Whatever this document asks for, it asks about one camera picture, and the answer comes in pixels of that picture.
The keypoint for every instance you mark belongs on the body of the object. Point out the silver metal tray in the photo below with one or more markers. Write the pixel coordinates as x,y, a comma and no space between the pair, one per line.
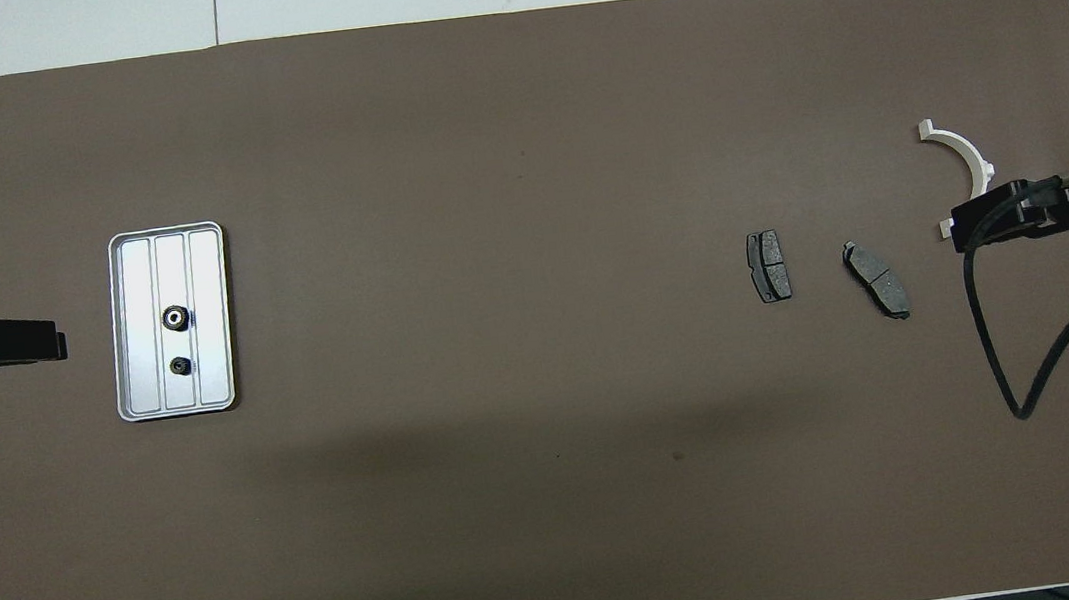
140,325

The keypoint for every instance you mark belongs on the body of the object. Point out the large black bearing gear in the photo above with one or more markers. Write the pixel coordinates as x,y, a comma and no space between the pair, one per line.
176,318

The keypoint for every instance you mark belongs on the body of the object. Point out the small black bearing gear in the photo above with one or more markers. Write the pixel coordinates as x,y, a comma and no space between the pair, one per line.
181,365

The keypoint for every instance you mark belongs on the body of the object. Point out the long grey brake pad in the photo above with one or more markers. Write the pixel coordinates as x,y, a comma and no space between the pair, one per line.
877,280

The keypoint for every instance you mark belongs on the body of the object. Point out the short grey brake pad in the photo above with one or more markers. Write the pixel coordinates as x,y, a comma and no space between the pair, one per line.
769,266

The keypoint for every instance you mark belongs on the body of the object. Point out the white curved plastic bracket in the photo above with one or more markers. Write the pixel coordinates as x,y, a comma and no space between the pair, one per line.
965,149

